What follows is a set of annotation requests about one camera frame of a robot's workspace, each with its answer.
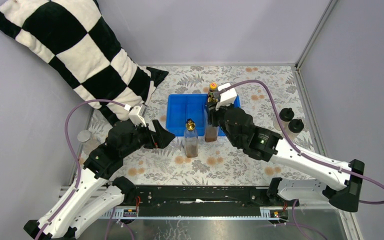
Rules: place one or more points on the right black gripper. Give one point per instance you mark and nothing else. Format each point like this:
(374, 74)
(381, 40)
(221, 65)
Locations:
(212, 113)

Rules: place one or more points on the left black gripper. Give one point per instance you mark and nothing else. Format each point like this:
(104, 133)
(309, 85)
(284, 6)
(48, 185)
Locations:
(161, 140)

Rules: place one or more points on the clear gold-cap bottle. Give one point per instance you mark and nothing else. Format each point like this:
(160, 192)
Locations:
(211, 131)
(190, 139)

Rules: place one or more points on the blue plastic divided bin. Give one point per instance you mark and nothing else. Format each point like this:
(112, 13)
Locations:
(182, 107)

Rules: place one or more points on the yellow-cap sauce bottle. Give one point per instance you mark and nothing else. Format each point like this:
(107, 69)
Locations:
(211, 90)

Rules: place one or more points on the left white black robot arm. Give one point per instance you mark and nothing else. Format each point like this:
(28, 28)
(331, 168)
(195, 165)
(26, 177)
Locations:
(73, 213)

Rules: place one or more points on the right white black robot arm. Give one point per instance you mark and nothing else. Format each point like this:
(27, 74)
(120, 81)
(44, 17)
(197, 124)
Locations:
(337, 182)

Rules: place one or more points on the front black-cap squeeze bottle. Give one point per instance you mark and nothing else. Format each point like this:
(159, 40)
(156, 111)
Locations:
(294, 128)

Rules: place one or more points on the silver-lid glass shaker jar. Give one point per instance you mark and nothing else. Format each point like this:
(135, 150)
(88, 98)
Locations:
(88, 141)

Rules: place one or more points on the black white checkered pillow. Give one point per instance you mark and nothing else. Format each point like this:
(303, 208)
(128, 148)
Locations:
(73, 37)

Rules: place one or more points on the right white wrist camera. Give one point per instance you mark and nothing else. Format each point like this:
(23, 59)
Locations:
(225, 95)

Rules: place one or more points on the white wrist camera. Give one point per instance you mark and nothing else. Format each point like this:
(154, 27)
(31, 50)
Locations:
(225, 95)
(136, 115)

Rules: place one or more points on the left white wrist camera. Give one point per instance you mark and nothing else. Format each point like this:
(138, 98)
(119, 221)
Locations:
(136, 115)

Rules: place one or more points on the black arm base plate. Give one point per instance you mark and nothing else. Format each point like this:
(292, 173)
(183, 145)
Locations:
(204, 201)

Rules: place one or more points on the aluminium frame rail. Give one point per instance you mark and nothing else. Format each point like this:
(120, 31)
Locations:
(127, 213)

